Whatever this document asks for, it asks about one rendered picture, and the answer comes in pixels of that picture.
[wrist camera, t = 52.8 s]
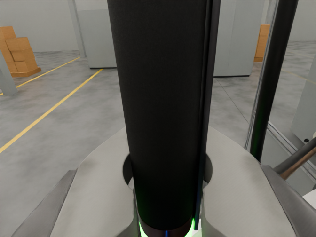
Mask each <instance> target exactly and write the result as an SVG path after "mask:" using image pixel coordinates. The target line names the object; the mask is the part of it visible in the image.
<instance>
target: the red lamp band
mask: <svg viewBox="0 0 316 237"><path fill-rule="evenodd" d="M137 211H138V209H137ZM193 213H194V209H193V211H192V214H191V216H190V218H189V219H188V220H187V221H186V222H185V223H184V224H183V225H181V226H179V227H177V228H175V229H169V230H162V229H156V228H154V227H152V226H150V225H148V224H147V223H146V222H145V221H144V220H143V219H142V218H141V216H140V215H139V212H138V217H139V223H140V226H141V228H142V230H143V232H144V233H145V234H146V235H147V236H148V237H184V236H185V235H186V234H187V233H188V232H189V230H190V228H191V226H192V223H193Z"/></svg>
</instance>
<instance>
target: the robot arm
mask: <svg viewBox="0 0 316 237"><path fill-rule="evenodd" d="M132 177H133V172H132V166H131V159H130V153H129V146H128V140H127V134H126V127H124V128H122V129H121V130H119V131H118V132H117V133H115V134H114V135H113V136H112V137H110V138H109V139H108V140H106V141H105V142H103V143H102V144H101V145H99V146H98V147H97V148H96V149H95V150H93V151H92V152H91V153H90V154H89V155H88V156H87V157H86V158H85V159H84V160H83V161H82V162H81V163H80V165H79V166H78V167H77V168H76V169H75V170H69V171H68V172H67V173H66V174H65V175H64V176H63V178H62V179H61V180H60V181H59V182H58V183H57V184H56V185H55V186H54V187H53V188H52V190H51V191H50V192H49V193H48V194H47V195H46V196H45V198H44V199H43V200H42V201H41V202H40V203H39V204H38V206H37V207H36V208H35V209H34V210H33V211H32V212H31V214H30V215H29V216H28V217H27V218H26V219H25V220H24V221H23V223H22V224H21V225H20V226H19V227H18V228H17V230H16V231H15V232H14V233H13V235H12V236H11V237H138V222H137V214H136V208H135V202H134V194H133V191H132V190H131V189H130V188H129V186H128V184H129V182H130V180H131V178H132ZM204 178H205V179H206V181H207V183H208V185H207V186H206V187H205V189H204V193H203V203H202V212H201V233H202V237H316V209H315V208H314V207H313V206H312V205H310V204H309V203H308V202H307V201H306V200H305V199H304V198H303V197H302V196H301V195H300V194H299V193H298V192H297V191H296V190H295V189H294V188H293V187H292V186H291V185H289V184H288V183H287V182H286V181H285V180H284V179H283V178H282V177H281V176H280V175H279V174H278V173H277V172H276V171H275V170H274V169H273V168H272V167H271V166H270V165H262V164H261V163H260V162H259V161H258V160H257V159H256V158H255V157H254V156H253V155H251V154H250V153H249V152H248V151H247V150H245V149H244V148H243V147H242V146H240V145H239V144H237V143H236V142H235V141H233V140H232V139H230V138H228V137H227V136H225V135H223V134H222V133H220V132H219V131H217V130H215V129H214V128H212V127H211V126H208V136H207V145H206V155H205V168H204Z"/></svg>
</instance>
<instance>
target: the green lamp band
mask: <svg viewBox="0 0 316 237"><path fill-rule="evenodd" d="M192 227H193V224H192V226H191V228H190V231H189V232H188V234H187V235H186V236H185V237H191V236H192ZM140 229H141V236H142V237H147V236H146V235H145V233H144V232H143V230H142V228H141V227H140Z"/></svg>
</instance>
